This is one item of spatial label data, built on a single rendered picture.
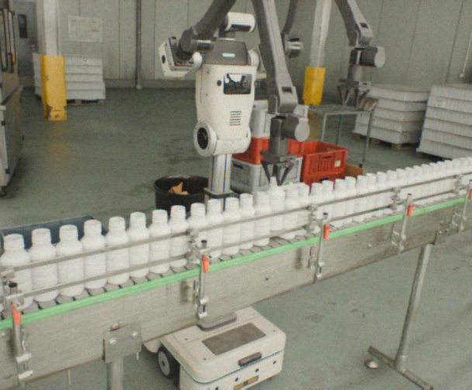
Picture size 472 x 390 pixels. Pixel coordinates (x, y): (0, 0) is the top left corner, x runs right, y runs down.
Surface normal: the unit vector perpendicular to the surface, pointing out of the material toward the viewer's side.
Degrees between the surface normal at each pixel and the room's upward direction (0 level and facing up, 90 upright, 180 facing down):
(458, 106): 90
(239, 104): 90
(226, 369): 90
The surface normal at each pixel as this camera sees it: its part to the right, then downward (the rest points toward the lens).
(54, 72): 0.59, 0.30
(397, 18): -0.80, 0.14
